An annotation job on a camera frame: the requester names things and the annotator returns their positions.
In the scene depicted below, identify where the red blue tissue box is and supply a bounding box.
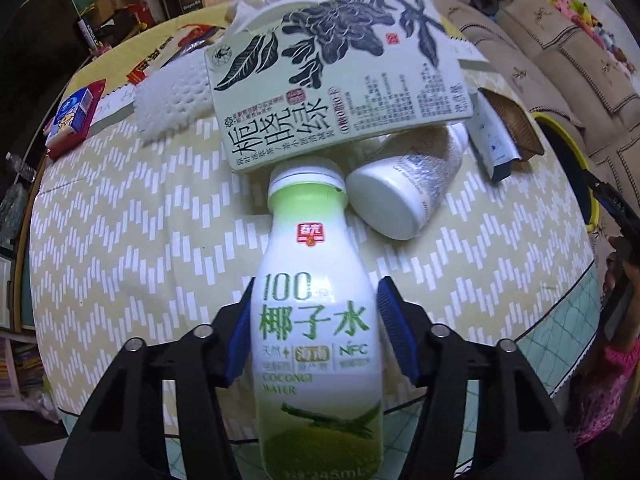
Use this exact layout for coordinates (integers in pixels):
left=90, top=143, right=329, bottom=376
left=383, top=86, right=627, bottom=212
left=46, top=79, right=106, bottom=162

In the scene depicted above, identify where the white blue flat box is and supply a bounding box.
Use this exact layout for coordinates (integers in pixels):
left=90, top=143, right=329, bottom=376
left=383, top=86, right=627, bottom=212
left=466, top=92, right=521, bottom=183

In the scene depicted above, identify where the white plastic bag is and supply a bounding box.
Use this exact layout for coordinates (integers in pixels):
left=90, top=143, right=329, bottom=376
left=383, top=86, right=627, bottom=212
left=226, top=0, right=324, bottom=36

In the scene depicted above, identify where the beige sofa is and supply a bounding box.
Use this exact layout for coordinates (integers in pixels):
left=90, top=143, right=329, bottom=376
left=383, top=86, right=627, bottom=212
left=433, top=0, right=639, bottom=202

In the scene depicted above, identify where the green coconut water bottle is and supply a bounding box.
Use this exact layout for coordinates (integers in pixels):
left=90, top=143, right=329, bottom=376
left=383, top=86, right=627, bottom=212
left=250, top=157, right=383, bottom=479

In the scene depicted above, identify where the green tea carton box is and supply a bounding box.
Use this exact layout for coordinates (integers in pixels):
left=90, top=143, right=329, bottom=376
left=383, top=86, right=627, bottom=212
left=205, top=0, right=472, bottom=172

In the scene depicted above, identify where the patterned table cloth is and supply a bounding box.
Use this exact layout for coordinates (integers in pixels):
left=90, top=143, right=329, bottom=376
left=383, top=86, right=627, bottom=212
left=27, top=0, right=601, bottom=480

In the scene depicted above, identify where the brown plastic food tray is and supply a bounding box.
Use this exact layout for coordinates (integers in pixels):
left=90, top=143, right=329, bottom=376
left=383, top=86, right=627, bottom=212
left=480, top=88, right=544, bottom=162

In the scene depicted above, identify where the white plastic jar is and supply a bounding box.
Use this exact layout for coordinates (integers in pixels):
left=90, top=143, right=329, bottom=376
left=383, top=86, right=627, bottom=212
left=346, top=122, right=469, bottom=240

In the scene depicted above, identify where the white foam fruit net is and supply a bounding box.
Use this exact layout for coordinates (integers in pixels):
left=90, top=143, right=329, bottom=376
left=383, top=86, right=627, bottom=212
left=134, top=51, right=214, bottom=144

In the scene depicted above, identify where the yellow rimmed dark trash bin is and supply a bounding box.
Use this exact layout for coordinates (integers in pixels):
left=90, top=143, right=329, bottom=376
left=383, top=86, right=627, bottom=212
left=532, top=110, right=600, bottom=233

